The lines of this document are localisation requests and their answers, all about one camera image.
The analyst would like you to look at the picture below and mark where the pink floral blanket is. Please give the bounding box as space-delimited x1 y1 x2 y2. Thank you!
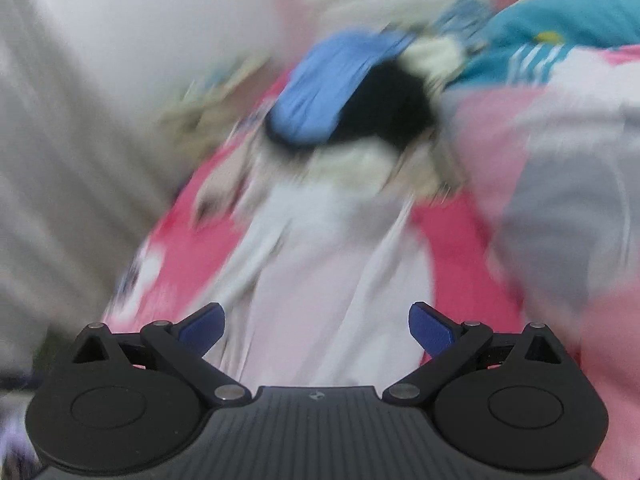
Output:
100 70 531 386

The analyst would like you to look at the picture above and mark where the teal striped garment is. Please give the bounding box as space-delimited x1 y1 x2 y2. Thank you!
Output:
450 0 640 86

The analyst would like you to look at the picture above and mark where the blue garment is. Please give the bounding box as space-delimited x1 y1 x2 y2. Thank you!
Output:
265 30 416 148

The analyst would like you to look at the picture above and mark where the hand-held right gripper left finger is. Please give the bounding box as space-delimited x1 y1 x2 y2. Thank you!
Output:
70 302 251 407

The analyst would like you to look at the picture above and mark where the grey curtain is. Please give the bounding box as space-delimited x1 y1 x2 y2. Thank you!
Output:
0 25 176 386

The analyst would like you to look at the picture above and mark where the pink grey quilt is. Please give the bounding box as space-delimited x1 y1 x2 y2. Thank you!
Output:
440 45 640 480

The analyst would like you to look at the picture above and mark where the white t-shirt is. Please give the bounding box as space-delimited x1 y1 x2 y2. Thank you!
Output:
215 175 436 388

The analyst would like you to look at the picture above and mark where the white fleece garment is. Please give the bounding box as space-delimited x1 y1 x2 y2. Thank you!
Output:
305 135 451 201

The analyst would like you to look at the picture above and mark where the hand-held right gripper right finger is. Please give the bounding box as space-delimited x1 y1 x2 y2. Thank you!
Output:
384 301 568 406

